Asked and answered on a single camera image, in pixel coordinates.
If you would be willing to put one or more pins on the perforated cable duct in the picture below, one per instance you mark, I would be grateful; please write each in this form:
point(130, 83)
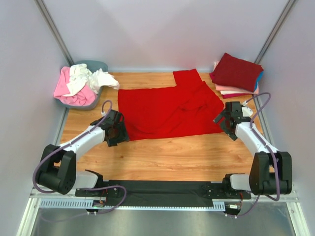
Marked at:
point(96, 204)

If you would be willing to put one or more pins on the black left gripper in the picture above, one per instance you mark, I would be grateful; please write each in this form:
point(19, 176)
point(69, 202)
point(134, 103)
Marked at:
point(123, 135)

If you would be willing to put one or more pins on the light pink folded t-shirt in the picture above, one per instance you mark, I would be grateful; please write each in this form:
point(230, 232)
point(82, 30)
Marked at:
point(239, 90)

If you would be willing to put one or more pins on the blue folded t-shirt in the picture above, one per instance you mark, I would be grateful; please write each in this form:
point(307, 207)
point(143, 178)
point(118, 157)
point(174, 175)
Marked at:
point(256, 88)

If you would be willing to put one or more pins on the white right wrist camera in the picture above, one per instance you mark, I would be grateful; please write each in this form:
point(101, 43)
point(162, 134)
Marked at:
point(246, 111)

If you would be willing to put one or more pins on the dark red folded t-shirt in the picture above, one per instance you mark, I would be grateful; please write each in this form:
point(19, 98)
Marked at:
point(234, 72)

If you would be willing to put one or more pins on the white folded t-shirt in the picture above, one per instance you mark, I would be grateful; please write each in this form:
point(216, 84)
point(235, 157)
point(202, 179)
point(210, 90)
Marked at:
point(227, 92)

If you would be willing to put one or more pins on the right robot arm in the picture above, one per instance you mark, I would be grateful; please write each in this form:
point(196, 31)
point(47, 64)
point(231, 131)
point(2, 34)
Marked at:
point(271, 171)

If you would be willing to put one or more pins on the pink crumpled t-shirt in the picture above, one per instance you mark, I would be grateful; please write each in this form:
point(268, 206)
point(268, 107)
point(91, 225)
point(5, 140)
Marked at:
point(71, 93)

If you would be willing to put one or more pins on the white crumpled t-shirt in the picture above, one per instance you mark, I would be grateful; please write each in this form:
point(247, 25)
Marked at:
point(95, 80)

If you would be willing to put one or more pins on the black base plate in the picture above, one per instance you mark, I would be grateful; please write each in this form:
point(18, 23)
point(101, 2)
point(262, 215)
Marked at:
point(177, 192)

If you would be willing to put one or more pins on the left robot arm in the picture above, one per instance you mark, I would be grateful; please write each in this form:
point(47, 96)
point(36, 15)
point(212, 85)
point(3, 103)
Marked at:
point(56, 171)

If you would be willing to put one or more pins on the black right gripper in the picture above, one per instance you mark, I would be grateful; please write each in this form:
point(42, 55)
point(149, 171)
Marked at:
point(217, 119)

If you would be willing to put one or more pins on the magenta folded t-shirt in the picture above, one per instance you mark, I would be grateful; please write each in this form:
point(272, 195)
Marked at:
point(228, 96)

